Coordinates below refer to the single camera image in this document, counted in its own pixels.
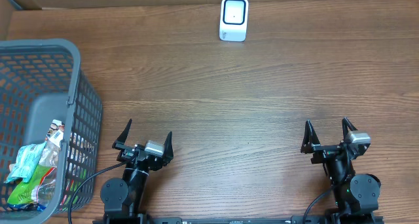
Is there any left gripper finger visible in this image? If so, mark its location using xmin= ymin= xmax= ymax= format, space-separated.
xmin=162 ymin=131 xmax=173 ymax=163
xmin=112 ymin=119 xmax=132 ymax=149

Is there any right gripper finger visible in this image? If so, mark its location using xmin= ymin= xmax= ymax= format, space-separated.
xmin=342 ymin=117 xmax=357 ymax=139
xmin=301 ymin=120 xmax=320 ymax=153

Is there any beige cookie snack bag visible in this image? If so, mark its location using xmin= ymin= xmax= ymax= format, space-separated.
xmin=39 ymin=119 xmax=65 ymax=167

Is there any teal snack packet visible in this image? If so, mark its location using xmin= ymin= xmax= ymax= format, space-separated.
xmin=5 ymin=141 xmax=46 ymax=183

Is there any green snack packet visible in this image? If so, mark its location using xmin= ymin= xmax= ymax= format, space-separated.
xmin=7 ymin=165 xmax=57 ymax=207

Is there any blue oreo cookie packet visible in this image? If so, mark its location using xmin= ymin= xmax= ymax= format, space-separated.
xmin=7 ymin=203 xmax=46 ymax=212

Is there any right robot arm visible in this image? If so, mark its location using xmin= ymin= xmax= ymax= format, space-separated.
xmin=298 ymin=117 xmax=384 ymax=224

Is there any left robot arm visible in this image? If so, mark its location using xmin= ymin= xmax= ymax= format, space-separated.
xmin=98 ymin=121 xmax=173 ymax=223

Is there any white barcode scanner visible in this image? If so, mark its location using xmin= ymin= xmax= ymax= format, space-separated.
xmin=219 ymin=0 xmax=249 ymax=42

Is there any grey plastic shopping basket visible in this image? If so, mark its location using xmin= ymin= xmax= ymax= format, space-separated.
xmin=1 ymin=39 xmax=103 ymax=223

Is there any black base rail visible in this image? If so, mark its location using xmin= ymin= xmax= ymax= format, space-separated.
xmin=92 ymin=215 xmax=384 ymax=224

